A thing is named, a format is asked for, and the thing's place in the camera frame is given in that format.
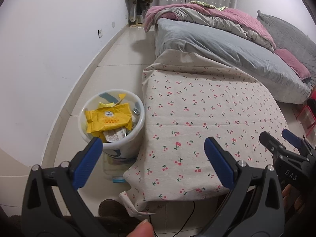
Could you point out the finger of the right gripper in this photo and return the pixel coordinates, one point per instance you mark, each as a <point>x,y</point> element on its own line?
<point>277,149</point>
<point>299,143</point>

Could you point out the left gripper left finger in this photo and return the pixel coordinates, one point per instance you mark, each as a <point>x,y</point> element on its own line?
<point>41,215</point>

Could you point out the dark brown slipper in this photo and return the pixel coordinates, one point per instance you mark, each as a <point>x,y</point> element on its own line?
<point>112,208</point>

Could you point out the grey duvet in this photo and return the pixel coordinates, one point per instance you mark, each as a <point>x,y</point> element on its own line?
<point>234,51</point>

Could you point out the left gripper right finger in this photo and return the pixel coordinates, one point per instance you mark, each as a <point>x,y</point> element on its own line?
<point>253,205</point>

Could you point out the white wall socket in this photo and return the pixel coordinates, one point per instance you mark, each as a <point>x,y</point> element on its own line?
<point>100,33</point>

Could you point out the pink and grey quilt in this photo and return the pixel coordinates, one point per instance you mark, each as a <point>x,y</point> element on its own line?
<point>226,19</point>

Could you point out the red metal rack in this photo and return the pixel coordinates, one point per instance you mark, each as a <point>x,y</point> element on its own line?
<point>307,112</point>

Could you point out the person's right hand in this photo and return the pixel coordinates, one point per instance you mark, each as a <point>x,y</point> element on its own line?
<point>298,202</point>

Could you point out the person's left hand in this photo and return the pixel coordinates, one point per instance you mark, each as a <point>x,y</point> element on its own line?
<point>144,229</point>

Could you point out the white plastic trash bin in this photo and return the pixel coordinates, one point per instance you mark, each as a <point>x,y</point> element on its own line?
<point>127,148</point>

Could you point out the grey pillow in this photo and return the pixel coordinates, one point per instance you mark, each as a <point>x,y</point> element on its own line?
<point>287,36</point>

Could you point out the pink pillow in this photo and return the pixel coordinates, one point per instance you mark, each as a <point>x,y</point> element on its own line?
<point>301,70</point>

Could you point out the yellow snack wrapper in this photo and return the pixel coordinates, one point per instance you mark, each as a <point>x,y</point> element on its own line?
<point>105,119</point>

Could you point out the cherry print cloth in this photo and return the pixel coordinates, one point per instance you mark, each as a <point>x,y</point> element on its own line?
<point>188,98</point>

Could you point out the clear printed plastic wrapper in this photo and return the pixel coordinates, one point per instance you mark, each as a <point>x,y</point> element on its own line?
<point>115,135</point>

